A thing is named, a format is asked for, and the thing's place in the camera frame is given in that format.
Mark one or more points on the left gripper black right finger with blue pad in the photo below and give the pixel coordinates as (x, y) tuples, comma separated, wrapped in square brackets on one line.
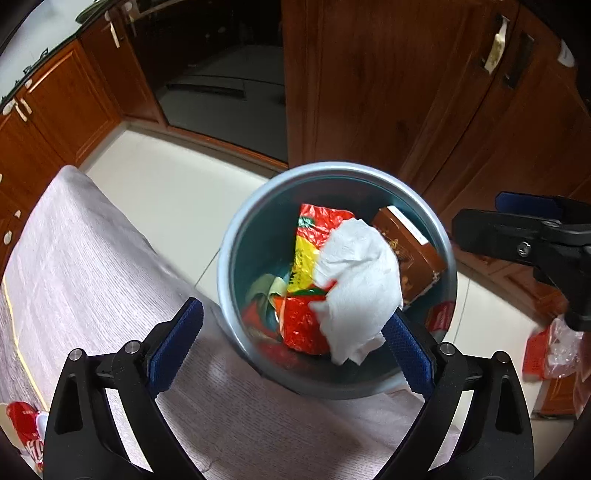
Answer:
[(412, 346)]

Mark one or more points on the green corn husk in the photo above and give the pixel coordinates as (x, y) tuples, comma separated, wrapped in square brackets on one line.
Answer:
[(263, 291)]

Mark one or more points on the red soda can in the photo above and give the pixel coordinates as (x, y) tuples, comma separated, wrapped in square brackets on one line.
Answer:
[(23, 422)]

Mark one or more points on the red yellow snack bag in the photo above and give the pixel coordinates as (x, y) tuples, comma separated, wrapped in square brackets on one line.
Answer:
[(299, 327)]

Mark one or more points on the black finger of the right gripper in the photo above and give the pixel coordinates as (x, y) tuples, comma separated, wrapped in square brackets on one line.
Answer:
[(489, 233)]

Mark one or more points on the black oven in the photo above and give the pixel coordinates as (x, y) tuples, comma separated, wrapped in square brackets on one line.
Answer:
[(216, 68)]

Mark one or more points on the red plastic bag on floor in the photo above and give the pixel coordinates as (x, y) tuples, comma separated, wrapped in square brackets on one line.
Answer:
[(552, 353)]

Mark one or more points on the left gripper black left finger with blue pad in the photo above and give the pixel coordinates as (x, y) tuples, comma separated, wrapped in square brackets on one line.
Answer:
[(168, 344)]

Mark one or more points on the teal trash bin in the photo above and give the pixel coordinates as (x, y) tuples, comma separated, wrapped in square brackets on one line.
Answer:
[(260, 240)]

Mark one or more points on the brown cardboard box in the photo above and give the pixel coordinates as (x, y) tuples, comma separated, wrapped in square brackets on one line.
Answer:
[(420, 264)]

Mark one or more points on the white tissue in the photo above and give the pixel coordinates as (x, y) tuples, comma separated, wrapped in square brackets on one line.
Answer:
[(361, 275)]

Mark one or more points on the brown wooden kitchen cabinets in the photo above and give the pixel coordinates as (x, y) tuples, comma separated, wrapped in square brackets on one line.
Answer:
[(459, 99)]

